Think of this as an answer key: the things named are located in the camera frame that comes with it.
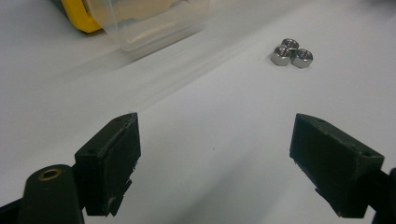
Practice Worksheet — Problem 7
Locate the clear plastic drawer bin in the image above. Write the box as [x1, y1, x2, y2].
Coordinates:
[82, 0, 213, 52]

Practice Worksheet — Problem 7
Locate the yellow black parts organizer cabinet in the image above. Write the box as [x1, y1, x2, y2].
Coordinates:
[50, 0, 105, 35]

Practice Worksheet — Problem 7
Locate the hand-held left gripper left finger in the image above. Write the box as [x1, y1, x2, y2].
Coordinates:
[74, 112, 142, 217]

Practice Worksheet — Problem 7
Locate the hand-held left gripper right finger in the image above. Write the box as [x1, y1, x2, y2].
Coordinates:
[289, 113, 385, 219]

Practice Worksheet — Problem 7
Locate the silver hex nut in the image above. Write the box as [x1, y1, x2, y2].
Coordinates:
[291, 48, 315, 70]
[280, 37, 301, 52]
[269, 45, 294, 67]

